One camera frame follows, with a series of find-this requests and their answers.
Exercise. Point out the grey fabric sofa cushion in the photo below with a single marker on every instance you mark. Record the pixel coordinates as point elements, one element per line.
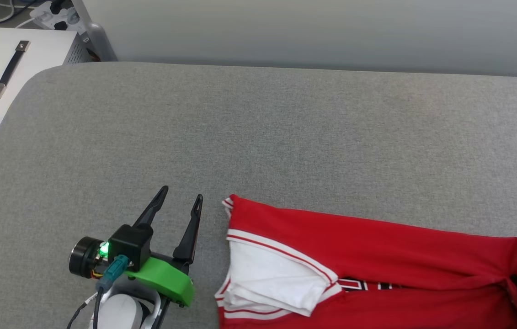
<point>285,137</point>

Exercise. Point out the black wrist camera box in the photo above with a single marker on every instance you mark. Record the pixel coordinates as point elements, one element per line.
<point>131,242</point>

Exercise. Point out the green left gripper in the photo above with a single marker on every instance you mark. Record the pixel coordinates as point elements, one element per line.
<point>162,276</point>

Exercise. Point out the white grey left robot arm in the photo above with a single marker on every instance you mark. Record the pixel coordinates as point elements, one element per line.
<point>123,313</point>

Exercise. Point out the white power strip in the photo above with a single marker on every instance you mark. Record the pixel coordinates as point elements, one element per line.
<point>55,13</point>

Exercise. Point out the red and white jersey shirt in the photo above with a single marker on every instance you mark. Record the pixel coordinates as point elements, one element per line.
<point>377,265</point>

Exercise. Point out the white equipment box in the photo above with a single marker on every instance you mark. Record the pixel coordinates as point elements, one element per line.
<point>20,77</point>

